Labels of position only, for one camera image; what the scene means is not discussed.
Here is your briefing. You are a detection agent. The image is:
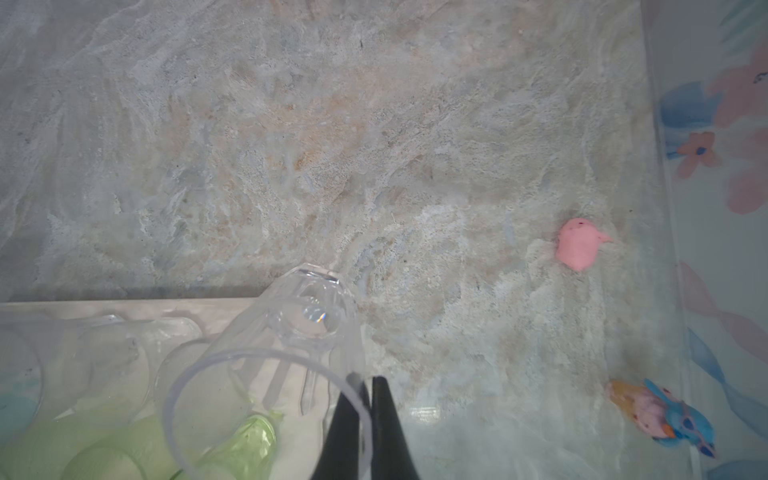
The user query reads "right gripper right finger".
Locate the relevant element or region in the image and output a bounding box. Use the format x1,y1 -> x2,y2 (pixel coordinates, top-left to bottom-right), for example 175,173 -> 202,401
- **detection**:
371,376 -> 420,480

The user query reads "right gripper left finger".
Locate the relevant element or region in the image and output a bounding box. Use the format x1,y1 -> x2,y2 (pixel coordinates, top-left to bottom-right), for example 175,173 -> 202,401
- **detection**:
311,394 -> 363,480

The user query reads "bright green cup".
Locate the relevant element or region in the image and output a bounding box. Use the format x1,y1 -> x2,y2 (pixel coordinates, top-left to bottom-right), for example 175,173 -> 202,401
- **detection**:
163,408 -> 284,479

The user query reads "light green textured cup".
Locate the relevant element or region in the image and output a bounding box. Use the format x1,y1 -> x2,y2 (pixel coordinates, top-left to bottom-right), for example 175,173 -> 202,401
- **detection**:
1,415 -> 115,480
61,415 -> 179,480

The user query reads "clear smooth cup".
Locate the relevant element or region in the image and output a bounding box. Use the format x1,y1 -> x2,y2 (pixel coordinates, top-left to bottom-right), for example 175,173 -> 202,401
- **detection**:
1,314 -> 124,444

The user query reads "clear textured cup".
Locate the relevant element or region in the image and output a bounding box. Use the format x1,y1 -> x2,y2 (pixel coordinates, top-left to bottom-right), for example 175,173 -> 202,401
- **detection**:
154,338 -> 243,423

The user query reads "beige plastic tray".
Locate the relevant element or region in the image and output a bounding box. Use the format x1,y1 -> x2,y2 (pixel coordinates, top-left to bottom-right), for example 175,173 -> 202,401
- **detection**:
1,294 -> 365,479

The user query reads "small colourful doll toy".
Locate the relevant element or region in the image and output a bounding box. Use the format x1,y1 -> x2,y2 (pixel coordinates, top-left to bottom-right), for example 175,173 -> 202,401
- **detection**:
605,379 -> 716,458

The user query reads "pink pig toy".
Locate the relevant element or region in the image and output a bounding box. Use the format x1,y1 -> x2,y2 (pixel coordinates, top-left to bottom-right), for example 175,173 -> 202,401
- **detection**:
555,218 -> 613,272

